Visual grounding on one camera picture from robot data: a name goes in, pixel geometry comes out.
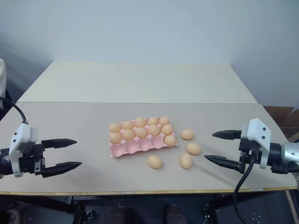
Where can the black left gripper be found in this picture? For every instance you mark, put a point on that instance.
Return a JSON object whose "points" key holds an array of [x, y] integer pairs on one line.
{"points": [[29, 158]]}

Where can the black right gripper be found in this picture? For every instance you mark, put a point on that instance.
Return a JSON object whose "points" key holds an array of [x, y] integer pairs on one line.
{"points": [[250, 151]]}

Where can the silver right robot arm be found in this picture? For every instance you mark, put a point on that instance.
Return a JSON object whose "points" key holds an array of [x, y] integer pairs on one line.
{"points": [[288, 151]]}

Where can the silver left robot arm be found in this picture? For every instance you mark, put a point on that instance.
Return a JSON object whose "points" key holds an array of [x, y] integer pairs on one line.
{"points": [[4, 163]]}

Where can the pink egg tray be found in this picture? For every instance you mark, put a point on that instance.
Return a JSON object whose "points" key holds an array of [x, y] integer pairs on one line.
{"points": [[130, 149]]}

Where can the tan egg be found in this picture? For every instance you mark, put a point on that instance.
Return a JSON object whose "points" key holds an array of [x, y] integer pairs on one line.
{"points": [[140, 122], [163, 120], [187, 134], [152, 121], [154, 130], [186, 161], [141, 132], [128, 125], [128, 134], [167, 129], [170, 141], [115, 127], [193, 148], [154, 162], [115, 137]]}

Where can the brown cardboard box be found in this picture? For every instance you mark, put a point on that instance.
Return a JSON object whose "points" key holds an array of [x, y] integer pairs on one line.
{"points": [[285, 119]]}

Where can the black panel with white dots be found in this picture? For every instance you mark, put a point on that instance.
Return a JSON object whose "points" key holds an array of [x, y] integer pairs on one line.
{"points": [[257, 210]]}

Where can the dark rounded shape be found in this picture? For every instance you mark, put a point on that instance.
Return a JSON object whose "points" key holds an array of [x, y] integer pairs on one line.
{"points": [[175, 215], [116, 215]]}

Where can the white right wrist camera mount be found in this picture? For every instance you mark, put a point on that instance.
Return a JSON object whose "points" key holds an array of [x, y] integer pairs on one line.
{"points": [[255, 130]]}

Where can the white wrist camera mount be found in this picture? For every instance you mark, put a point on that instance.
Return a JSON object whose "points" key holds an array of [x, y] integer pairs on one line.
{"points": [[255, 130], [22, 133]]}

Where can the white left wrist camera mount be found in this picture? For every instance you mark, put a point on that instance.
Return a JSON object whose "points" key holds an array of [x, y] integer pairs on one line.
{"points": [[22, 133]]}

